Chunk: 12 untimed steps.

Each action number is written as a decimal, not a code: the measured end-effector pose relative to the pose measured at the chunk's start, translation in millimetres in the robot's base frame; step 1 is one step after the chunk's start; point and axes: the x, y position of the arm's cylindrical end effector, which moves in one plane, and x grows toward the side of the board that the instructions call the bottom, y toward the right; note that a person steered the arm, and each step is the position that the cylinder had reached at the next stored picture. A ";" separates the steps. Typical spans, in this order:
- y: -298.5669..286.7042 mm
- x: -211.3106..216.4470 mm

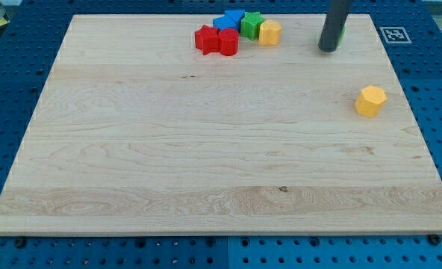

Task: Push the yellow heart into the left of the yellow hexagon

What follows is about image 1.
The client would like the green star block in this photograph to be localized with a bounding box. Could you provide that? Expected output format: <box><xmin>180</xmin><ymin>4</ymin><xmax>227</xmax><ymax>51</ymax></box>
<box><xmin>240</xmin><ymin>12</ymin><xmax>264</xmax><ymax>40</ymax></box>

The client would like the red cylinder block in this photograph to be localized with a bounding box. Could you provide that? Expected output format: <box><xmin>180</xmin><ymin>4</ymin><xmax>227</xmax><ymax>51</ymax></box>
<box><xmin>218</xmin><ymin>28</ymin><xmax>239</xmax><ymax>56</ymax></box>

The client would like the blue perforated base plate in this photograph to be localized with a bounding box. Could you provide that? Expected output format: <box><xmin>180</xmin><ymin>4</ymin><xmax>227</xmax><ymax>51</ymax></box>
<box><xmin>0</xmin><ymin>1</ymin><xmax>442</xmax><ymax>268</ymax></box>

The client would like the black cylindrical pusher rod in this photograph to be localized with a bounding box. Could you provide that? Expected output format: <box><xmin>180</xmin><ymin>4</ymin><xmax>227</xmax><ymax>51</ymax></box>
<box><xmin>318</xmin><ymin>0</ymin><xmax>353</xmax><ymax>53</ymax></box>

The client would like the white fiducial marker tag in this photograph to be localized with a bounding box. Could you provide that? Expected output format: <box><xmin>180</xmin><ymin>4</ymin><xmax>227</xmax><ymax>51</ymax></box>
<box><xmin>380</xmin><ymin>26</ymin><xmax>411</xmax><ymax>44</ymax></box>

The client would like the yellow hexagon block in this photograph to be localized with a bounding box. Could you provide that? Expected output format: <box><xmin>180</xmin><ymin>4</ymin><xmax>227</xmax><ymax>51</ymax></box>
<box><xmin>354</xmin><ymin>85</ymin><xmax>387</xmax><ymax>117</ymax></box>

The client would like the light wooden board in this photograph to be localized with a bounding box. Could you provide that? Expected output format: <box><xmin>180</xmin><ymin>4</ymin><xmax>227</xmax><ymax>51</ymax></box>
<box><xmin>0</xmin><ymin>14</ymin><xmax>442</xmax><ymax>237</ymax></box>

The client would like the blue block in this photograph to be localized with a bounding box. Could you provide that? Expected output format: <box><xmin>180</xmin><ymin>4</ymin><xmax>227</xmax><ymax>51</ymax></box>
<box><xmin>213</xmin><ymin>10</ymin><xmax>245</xmax><ymax>32</ymax></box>

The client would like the green block behind rod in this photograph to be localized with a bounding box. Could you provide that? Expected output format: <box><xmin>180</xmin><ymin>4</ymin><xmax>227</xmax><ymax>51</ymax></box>
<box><xmin>337</xmin><ymin>25</ymin><xmax>346</xmax><ymax>47</ymax></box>

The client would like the red star block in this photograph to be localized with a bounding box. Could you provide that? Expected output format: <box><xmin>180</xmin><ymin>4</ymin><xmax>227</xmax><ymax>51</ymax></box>
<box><xmin>194</xmin><ymin>25</ymin><xmax>220</xmax><ymax>55</ymax></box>

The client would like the yellow heart block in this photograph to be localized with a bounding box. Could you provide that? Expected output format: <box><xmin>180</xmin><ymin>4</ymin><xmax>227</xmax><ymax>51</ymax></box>
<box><xmin>258</xmin><ymin>19</ymin><xmax>282</xmax><ymax>46</ymax></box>

